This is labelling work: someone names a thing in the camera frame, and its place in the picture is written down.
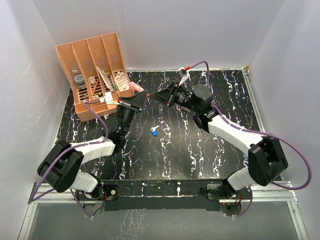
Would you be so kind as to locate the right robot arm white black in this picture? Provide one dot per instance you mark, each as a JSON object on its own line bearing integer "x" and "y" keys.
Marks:
{"x": 266, "y": 158}

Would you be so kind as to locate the white paper card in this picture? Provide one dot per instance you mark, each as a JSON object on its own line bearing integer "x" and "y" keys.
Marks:
{"x": 106, "y": 78}

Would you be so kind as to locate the pink strap keyring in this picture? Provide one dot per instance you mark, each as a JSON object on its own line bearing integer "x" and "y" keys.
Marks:
{"x": 135, "y": 86}

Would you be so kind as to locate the small beige box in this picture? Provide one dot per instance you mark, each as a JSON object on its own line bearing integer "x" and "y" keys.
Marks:
{"x": 93, "y": 80}

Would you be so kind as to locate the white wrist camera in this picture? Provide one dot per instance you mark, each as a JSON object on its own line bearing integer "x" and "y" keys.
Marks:
{"x": 184, "y": 73}
{"x": 108, "y": 99}

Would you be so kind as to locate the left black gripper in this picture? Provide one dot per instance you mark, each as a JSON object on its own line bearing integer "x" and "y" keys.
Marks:
{"x": 135, "y": 103}

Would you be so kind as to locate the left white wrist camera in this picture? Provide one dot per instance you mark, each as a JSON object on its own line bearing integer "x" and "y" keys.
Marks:
{"x": 108, "y": 99}

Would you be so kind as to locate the orange plastic file organizer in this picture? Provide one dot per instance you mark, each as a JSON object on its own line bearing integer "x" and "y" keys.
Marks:
{"x": 82, "y": 57}

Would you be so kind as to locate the key with blue tag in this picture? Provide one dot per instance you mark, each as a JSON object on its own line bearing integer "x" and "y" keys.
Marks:
{"x": 154, "y": 130}

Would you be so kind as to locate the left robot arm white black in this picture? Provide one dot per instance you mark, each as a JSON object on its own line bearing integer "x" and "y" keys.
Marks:
{"x": 61, "y": 167}

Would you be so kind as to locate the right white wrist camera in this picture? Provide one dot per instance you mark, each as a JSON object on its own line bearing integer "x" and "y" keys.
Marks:
{"x": 184, "y": 73}

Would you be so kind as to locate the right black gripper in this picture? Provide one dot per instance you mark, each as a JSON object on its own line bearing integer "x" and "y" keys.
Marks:
{"x": 167, "y": 96}

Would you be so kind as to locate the white label packet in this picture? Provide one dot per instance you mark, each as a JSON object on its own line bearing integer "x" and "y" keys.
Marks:
{"x": 122, "y": 81}

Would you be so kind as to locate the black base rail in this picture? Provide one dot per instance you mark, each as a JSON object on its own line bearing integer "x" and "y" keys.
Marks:
{"x": 172, "y": 194}

